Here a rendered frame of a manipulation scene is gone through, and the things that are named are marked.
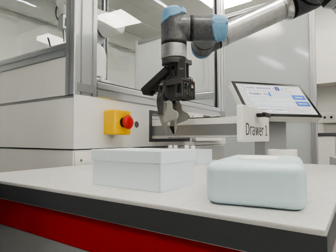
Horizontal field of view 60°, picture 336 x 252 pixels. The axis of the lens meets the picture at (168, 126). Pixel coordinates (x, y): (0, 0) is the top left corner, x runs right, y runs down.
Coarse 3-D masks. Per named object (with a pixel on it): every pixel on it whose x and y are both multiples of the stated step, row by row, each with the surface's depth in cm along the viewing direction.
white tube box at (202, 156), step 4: (180, 148) 89; (196, 152) 76; (200, 152) 77; (204, 152) 79; (208, 152) 81; (196, 156) 76; (200, 156) 77; (204, 156) 79; (208, 156) 81; (196, 160) 76; (200, 160) 77; (204, 160) 79; (208, 160) 81
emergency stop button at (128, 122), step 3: (123, 117) 83; (126, 117) 83; (129, 117) 83; (123, 120) 82; (126, 120) 82; (129, 120) 83; (132, 120) 84; (123, 123) 82; (126, 123) 82; (129, 123) 83; (132, 123) 84; (123, 126) 83; (126, 126) 83; (129, 126) 83
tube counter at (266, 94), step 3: (264, 93) 184; (267, 93) 185; (270, 93) 186; (273, 93) 186; (276, 93) 187; (279, 93) 188; (282, 93) 188; (285, 93) 189; (273, 96) 184; (276, 96) 185; (279, 96) 185; (282, 96) 186; (285, 96) 187; (288, 96) 187
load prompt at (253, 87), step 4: (244, 84) 187; (244, 88) 184; (248, 88) 184; (252, 88) 185; (256, 88) 186; (260, 88) 187; (264, 88) 188; (268, 88) 189; (272, 88) 190; (276, 88) 191; (280, 88) 192
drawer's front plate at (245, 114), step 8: (240, 104) 85; (240, 112) 85; (248, 112) 89; (256, 112) 96; (240, 120) 84; (248, 120) 89; (256, 120) 96; (264, 120) 104; (240, 128) 84; (264, 128) 103; (240, 136) 84; (248, 136) 89; (256, 136) 95; (264, 136) 103
